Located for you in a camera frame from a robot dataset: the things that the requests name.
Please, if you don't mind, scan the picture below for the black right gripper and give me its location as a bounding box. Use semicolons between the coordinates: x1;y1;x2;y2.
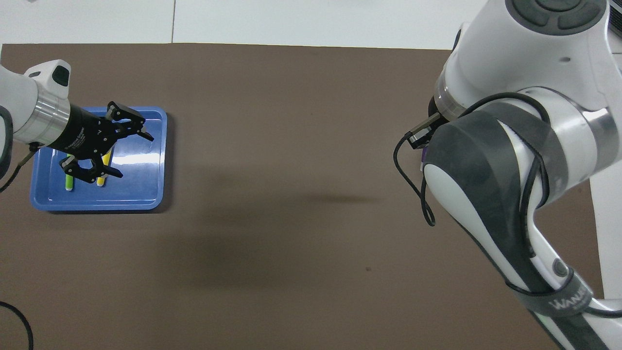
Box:
407;95;444;151

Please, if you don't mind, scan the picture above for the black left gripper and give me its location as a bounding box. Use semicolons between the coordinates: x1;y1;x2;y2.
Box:
48;101;156;185

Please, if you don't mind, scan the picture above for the yellow pen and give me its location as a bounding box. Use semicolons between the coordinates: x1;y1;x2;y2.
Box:
96;150;114;187

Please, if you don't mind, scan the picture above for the blue plastic tray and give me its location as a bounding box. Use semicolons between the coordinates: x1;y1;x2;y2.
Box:
29;106;168;213

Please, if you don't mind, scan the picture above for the brown table mat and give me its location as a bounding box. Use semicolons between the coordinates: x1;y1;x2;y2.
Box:
0;43;610;350

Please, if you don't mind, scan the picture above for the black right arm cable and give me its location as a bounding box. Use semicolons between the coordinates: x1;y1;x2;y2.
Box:
393;91;622;319

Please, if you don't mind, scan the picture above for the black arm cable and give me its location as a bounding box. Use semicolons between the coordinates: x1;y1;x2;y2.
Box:
393;91;622;319
0;142;40;350

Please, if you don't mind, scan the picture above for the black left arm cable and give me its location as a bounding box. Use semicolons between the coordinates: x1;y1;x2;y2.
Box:
0;142;40;350

